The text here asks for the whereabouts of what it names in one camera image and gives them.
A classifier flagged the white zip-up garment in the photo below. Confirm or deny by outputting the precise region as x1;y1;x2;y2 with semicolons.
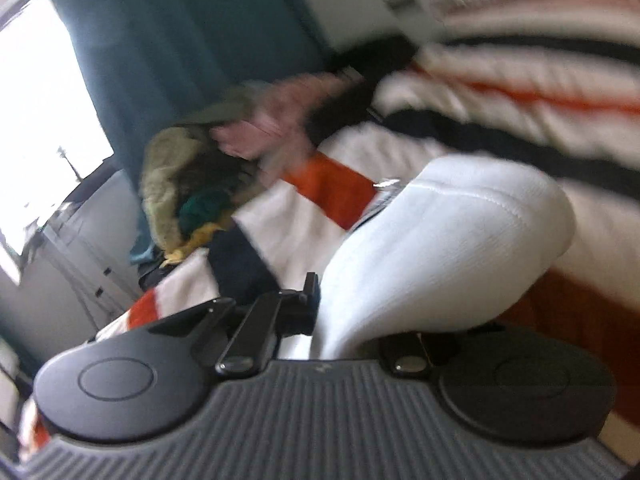
310;155;576;361

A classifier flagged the white metal rack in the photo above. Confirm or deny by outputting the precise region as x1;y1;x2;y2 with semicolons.
40;157;141;334

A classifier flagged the dark green garment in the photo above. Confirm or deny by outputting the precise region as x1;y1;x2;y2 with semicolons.
178;186;232;237

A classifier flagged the pale green knitted garment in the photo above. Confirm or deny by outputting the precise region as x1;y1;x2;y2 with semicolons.
140;126;206;252

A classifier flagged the pink crumpled garment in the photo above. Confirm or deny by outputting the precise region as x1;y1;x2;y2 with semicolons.
210;73;349;188

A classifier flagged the olive green cap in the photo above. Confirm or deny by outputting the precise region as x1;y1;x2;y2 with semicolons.
176;81;268;127

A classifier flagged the striped white orange black blanket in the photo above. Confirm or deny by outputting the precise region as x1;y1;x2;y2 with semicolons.
100;0;639;462

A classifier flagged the teal curtain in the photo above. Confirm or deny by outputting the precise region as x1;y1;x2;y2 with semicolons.
52;0;329;181

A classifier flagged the black cushion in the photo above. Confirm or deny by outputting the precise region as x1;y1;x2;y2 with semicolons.
303;32;418;148

